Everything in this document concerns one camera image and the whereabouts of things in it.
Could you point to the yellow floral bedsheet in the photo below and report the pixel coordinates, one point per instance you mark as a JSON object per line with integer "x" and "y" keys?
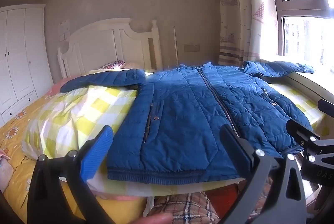
{"x": 15, "y": 135}

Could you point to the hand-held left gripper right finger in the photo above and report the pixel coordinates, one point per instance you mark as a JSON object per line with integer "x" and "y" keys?
{"x": 236, "y": 147}

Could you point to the person's left hand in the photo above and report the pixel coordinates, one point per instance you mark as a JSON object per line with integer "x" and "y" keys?
{"x": 154, "y": 219}

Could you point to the thin wooden stick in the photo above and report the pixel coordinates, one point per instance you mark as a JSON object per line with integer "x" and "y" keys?
{"x": 175, "y": 44}

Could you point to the white bed headboard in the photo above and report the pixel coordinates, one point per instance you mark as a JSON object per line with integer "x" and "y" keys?
{"x": 112, "y": 44}

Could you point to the pink floral pillow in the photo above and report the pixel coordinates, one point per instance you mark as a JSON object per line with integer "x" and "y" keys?
{"x": 112, "y": 65}

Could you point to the yellow-green checked quilt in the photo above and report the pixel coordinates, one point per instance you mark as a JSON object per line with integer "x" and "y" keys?
{"x": 78, "y": 119}

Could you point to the cream window ledge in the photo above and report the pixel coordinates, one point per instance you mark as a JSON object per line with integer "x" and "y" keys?
{"x": 310, "y": 83}

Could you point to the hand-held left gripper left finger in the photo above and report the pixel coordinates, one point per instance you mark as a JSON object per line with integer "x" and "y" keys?
{"x": 97, "y": 151}

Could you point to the printed cream curtain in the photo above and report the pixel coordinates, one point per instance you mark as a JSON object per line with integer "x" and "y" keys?
{"x": 242, "y": 10}

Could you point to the plaid pajama pants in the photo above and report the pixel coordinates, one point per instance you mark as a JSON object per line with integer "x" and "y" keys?
{"x": 182, "y": 205}

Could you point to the blue quilted jacket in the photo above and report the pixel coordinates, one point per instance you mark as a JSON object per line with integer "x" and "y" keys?
{"x": 188, "y": 119}

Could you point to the white wardrobe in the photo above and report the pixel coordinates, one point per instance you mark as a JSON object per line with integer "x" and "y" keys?
{"x": 21, "y": 57}

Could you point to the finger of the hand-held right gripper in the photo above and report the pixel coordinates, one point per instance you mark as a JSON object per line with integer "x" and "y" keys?
{"x": 326, "y": 108}
{"x": 300, "y": 131}

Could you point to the window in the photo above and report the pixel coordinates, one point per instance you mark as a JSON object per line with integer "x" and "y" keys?
{"x": 300, "y": 5}

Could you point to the beige wall switch panel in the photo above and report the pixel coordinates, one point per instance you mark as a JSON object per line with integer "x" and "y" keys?
{"x": 191, "y": 47}

